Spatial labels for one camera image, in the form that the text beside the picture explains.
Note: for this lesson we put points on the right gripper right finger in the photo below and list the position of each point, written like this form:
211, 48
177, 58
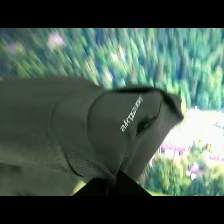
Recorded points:
128, 187

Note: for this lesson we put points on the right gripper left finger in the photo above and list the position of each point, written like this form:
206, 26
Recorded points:
96, 188

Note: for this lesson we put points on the grey-green T-shirt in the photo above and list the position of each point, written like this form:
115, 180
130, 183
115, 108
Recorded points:
66, 133

